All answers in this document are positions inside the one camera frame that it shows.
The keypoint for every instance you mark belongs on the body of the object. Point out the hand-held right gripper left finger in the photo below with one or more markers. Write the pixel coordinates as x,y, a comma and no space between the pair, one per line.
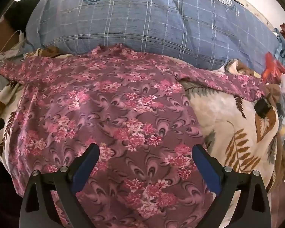
85,163

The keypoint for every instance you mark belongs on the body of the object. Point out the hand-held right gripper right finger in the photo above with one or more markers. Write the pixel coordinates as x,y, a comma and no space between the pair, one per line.
205,166

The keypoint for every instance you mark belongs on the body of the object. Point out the purple floral garment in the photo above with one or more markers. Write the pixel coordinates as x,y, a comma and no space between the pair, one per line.
109,104

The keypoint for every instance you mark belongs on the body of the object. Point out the cream leaf-print blanket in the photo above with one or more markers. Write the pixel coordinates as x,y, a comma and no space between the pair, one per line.
218,114

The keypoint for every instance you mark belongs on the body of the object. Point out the grey floral cloth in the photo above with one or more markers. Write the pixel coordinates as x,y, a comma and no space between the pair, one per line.
0,60

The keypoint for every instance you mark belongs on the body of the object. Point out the black clip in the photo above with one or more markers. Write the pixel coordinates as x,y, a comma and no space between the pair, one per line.
262,108

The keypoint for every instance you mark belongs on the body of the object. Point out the brown cloth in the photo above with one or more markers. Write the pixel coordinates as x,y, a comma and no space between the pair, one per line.
273,95

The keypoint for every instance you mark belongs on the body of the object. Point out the dark cloth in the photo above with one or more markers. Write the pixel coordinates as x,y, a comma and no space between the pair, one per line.
21,14

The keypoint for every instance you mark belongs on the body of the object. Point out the red cloth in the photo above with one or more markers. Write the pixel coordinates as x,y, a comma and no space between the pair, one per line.
274,66

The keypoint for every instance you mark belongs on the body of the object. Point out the blue patterned cloth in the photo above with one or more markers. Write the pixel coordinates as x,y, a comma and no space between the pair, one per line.
283,52

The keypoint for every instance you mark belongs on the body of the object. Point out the blue plaid quilt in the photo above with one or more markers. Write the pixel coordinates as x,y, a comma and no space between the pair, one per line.
133,16

